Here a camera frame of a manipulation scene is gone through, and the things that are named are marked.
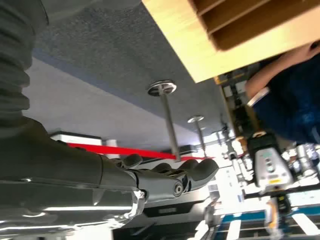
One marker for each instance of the light wooden desk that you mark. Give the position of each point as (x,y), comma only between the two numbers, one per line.
(180,39)

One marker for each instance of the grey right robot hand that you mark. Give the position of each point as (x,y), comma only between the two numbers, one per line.
(62,179)

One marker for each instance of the chrome stanchion post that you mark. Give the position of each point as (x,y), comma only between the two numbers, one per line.
(161,87)
(195,119)

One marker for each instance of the person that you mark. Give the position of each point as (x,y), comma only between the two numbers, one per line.
(295,109)

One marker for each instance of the silver black scanner device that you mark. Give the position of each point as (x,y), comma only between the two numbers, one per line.
(269,165)

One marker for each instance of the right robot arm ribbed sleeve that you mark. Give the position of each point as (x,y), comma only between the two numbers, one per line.
(15,66)

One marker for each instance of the red barrier belt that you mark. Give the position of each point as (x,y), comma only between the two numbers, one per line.
(112,149)

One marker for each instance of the white low board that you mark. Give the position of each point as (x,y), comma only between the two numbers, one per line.
(75,139)

